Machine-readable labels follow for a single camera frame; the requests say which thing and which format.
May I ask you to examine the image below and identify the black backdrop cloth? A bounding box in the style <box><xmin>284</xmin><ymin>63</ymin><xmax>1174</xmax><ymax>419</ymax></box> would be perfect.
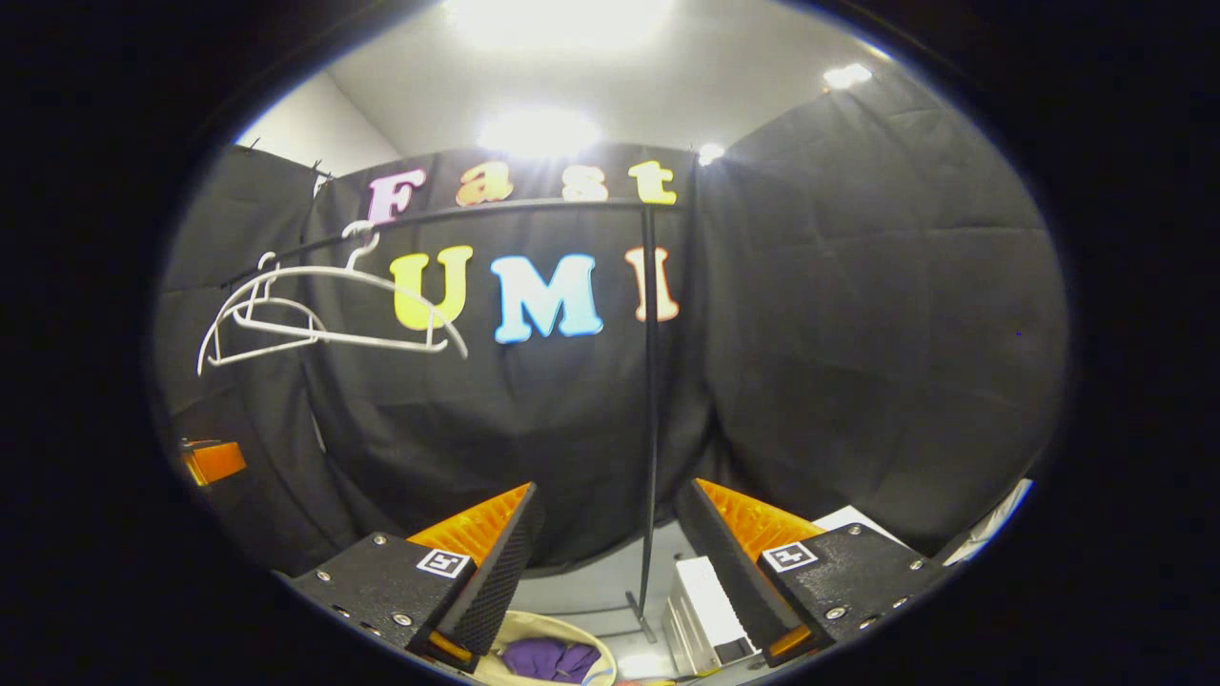
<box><xmin>157</xmin><ymin>67</ymin><xmax>1068</xmax><ymax>577</ymax></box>

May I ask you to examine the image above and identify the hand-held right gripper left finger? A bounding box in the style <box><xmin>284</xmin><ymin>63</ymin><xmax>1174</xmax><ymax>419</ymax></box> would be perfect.
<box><xmin>286</xmin><ymin>481</ymin><xmax>546</xmax><ymax>676</ymax></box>

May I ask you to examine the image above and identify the white clothes hanger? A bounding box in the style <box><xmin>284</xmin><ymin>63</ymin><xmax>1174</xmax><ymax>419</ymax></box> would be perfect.
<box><xmin>197</xmin><ymin>252</ymin><xmax>327</xmax><ymax>376</ymax></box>
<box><xmin>221</xmin><ymin>221</ymin><xmax>470</xmax><ymax>360</ymax></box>

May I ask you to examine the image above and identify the white storage box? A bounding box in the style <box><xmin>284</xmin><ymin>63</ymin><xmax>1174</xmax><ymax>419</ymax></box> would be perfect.
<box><xmin>662</xmin><ymin>505</ymin><xmax>906</xmax><ymax>676</ymax></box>

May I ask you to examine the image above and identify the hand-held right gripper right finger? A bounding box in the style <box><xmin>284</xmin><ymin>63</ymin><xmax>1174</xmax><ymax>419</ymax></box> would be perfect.
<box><xmin>675</xmin><ymin>478</ymin><xmax>959</xmax><ymax>668</ymax></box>

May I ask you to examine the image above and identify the large ceiling light panel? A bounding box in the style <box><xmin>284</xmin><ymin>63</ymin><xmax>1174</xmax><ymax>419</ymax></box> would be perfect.
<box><xmin>443</xmin><ymin>0</ymin><xmax>673</xmax><ymax>49</ymax></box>

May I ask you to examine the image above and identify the beige laundry hamper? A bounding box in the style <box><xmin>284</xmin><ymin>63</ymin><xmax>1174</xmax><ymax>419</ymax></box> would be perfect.
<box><xmin>472</xmin><ymin>610</ymin><xmax>619</xmax><ymax>686</ymax></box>

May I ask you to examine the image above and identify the black clothes rack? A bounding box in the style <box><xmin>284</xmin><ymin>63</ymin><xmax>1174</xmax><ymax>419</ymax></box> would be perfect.
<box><xmin>219</xmin><ymin>197</ymin><xmax>685</xmax><ymax>644</ymax></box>

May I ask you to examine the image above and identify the purple knit jacket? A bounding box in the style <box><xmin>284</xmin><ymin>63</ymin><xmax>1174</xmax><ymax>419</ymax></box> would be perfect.
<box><xmin>500</xmin><ymin>636</ymin><xmax>603</xmax><ymax>684</ymax></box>

